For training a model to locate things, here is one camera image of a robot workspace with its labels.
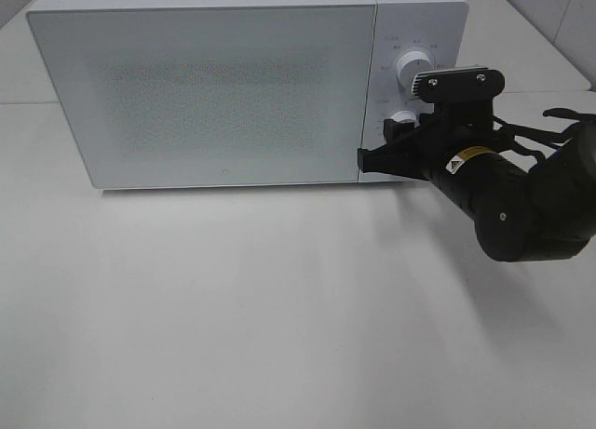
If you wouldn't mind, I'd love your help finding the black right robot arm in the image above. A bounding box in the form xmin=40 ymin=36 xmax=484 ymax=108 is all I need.
xmin=358 ymin=67 xmax=595 ymax=262

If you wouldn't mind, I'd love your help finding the white microwave knob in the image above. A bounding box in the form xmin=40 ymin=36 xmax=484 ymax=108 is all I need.
xmin=390 ymin=110 xmax=419 ymax=126
xmin=396 ymin=47 xmax=435 ymax=89

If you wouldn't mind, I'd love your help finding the white microwave oven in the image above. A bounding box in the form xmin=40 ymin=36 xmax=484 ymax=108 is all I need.
xmin=26 ymin=0 xmax=468 ymax=184

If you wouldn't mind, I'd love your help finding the white microwave door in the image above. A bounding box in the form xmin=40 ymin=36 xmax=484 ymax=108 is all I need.
xmin=27 ymin=6 xmax=374 ymax=189

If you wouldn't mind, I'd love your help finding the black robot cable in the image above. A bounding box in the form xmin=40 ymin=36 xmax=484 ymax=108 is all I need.
xmin=488 ymin=106 xmax=592 ymax=160

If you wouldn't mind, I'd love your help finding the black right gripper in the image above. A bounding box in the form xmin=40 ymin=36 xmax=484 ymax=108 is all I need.
xmin=358 ymin=66 xmax=505 ymax=201

